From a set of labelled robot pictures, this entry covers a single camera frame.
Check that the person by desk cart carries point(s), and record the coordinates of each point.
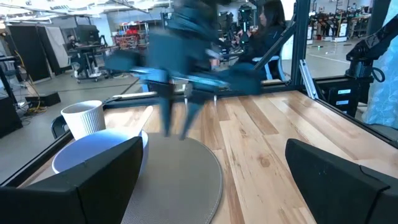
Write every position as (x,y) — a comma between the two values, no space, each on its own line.
(72,42)

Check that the pale blue office chair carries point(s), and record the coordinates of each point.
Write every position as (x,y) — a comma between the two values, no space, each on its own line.
(272,67)

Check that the black partition panel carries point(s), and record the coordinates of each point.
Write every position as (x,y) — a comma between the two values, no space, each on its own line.
(31,53)

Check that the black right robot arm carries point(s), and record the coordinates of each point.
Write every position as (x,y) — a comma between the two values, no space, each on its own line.
(183,40)

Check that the background black robot arm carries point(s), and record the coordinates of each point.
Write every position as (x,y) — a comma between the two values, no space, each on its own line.
(244,21)

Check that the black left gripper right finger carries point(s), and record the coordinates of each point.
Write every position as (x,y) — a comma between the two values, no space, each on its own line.
(335,186)

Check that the silver aluminium bar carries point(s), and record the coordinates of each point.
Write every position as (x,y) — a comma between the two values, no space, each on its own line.
(308,77)

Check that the black aluminium table frame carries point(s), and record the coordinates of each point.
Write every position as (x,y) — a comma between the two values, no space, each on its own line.
(300,46)

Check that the blue patterned curtain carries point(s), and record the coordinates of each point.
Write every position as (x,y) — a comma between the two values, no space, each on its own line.
(385,93)

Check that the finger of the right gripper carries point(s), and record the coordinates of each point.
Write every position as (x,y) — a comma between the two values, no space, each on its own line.
(190,119)
(168,116)

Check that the black control box white labels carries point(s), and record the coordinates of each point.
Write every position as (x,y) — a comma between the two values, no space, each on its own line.
(340,96)

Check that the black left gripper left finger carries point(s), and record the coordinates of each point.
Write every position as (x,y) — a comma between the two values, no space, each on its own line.
(93,186)

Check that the seated person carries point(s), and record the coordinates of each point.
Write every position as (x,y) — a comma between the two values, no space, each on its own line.
(267,37)

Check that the white ribbed cup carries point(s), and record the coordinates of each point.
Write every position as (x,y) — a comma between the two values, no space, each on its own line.
(84,119)

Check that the black plastic chair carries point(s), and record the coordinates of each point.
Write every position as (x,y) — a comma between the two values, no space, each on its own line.
(58,126)

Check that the black box on floor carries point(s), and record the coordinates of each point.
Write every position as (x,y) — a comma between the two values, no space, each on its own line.
(43,99)

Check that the grey round placemat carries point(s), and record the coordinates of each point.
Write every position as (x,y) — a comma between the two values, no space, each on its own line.
(180,177)

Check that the red parts shelving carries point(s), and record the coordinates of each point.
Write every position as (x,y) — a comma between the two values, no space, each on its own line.
(130,39)

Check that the pale blue ceramic bowl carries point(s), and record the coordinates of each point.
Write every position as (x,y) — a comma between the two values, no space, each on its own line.
(90,146)

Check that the black rolling desk cart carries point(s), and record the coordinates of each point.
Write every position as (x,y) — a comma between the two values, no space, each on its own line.
(88,53)

